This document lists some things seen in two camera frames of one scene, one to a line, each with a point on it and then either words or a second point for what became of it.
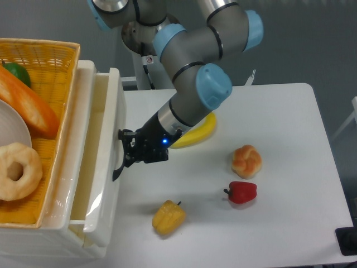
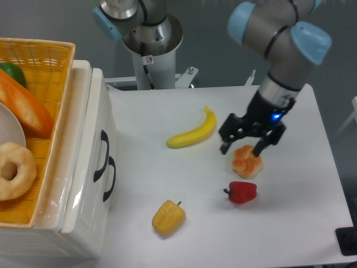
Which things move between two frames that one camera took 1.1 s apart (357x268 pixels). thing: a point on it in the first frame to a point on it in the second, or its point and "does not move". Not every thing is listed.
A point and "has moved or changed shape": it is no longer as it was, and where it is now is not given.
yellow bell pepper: [168, 217] does not move
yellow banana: [198, 133] does not move
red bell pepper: [241, 192] does not move
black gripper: [152, 143] to [262, 117]
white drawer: [99, 202] has moved or changed shape
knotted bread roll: [246, 162] does not move
